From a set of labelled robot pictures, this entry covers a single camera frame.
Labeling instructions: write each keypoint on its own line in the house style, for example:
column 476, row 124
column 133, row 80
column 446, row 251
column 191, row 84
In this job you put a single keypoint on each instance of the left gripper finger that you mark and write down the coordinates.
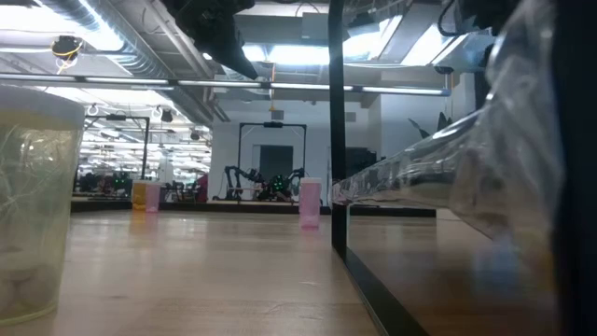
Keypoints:
column 240, row 60

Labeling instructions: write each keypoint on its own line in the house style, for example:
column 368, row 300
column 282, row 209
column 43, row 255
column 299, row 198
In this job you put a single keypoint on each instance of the background black robot arm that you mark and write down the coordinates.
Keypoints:
column 289, row 182
column 238, row 179

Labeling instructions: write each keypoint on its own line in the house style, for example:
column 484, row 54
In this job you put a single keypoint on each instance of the large orange medicine bottle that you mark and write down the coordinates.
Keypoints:
column 138, row 196

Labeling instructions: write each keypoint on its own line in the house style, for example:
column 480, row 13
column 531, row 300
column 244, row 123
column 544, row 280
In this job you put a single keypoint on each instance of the silver horizontal rig bar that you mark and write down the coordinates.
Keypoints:
column 210, row 84

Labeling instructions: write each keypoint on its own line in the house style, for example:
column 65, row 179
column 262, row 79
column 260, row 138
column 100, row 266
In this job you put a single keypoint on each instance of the dark grey door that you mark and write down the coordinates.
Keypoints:
column 276, row 161

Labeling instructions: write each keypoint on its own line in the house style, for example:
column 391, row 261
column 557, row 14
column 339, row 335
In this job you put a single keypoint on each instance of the green plant white pot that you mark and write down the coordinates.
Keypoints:
column 443, row 122

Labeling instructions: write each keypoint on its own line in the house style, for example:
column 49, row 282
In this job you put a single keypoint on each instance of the red background object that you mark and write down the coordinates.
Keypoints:
column 202, row 187

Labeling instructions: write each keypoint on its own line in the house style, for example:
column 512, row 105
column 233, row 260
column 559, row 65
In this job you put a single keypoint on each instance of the black yellow ceiling device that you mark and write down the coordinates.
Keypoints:
column 66, row 46

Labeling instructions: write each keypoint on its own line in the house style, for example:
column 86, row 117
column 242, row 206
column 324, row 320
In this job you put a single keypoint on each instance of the black cabinet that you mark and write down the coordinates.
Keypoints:
column 361, row 161

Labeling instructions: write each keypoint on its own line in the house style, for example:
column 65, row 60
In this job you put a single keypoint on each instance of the background black rig frame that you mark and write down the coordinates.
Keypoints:
column 273, row 124
column 145, row 149

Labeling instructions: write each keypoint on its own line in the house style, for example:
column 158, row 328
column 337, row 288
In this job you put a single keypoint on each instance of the silver ventilation duct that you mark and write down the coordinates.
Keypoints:
column 140, row 60

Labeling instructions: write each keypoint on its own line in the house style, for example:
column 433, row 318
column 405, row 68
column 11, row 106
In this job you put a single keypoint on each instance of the black aluminium table frame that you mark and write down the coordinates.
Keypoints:
column 233, row 208

